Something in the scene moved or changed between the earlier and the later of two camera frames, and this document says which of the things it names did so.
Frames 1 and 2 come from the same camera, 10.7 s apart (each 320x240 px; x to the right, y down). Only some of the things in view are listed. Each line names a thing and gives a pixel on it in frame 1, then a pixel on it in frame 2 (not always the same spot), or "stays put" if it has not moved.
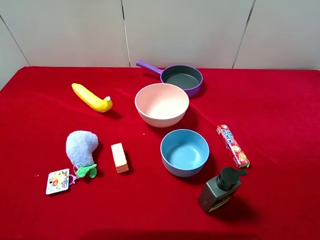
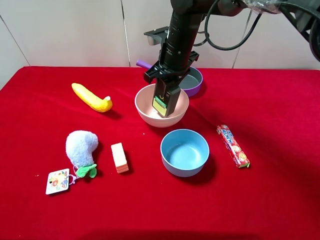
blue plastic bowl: [183, 152] stays put
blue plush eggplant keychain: [80, 145] stays put
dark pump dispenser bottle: [217, 191] -> [165, 93]
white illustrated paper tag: [58, 181] stays put
